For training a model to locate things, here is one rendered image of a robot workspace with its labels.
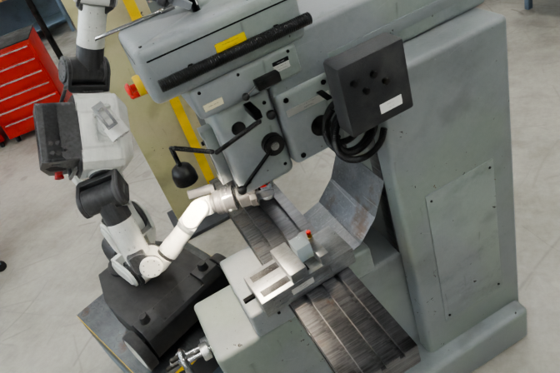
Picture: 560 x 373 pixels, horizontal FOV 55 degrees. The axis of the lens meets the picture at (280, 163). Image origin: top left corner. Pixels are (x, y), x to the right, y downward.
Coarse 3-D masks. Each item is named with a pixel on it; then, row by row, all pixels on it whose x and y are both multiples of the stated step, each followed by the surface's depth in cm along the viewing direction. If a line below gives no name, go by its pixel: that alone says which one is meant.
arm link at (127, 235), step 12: (132, 216) 181; (108, 228) 178; (120, 228) 177; (132, 228) 179; (120, 240) 178; (132, 240) 179; (144, 240) 184; (132, 252) 180; (144, 252) 181; (132, 264) 180; (144, 264) 180; (156, 264) 181; (156, 276) 182
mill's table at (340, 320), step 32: (256, 224) 211; (288, 224) 205; (256, 256) 207; (320, 288) 177; (352, 288) 172; (320, 320) 167; (352, 320) 162; (384, 320) 159; (320, 352) 162; (352, 352) 153; (384, 352) 150; (416, 352) 151
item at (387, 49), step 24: (360, 48) 138; (384, 48) 135; (336, 72) 133; (360, 72) 135; (384, 72) 138; (336, 96) 140; (360, 96) 138; (384, 96) 141; (408, 96) 145; (360, 120) 142; (384, 120) 145
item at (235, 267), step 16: (240, 256) 210; (368, 256) 196; (224, 272) 207; (240, 272) 203; (368, 272) 201; (240, 288) 197; (256, 304) 189; (256, 320) 186; (272, 320) 190; (288, 320) 194
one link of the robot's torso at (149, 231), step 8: (136, 200) 233; (144, 208) 231; (152, 224) 237; (104, 232) 224; (144, 232) 235; (152, 232) 238; (112, 240) 225; (152, 240) 240; (112, 248) 232; (136, 280) 250; (144, 280) 251
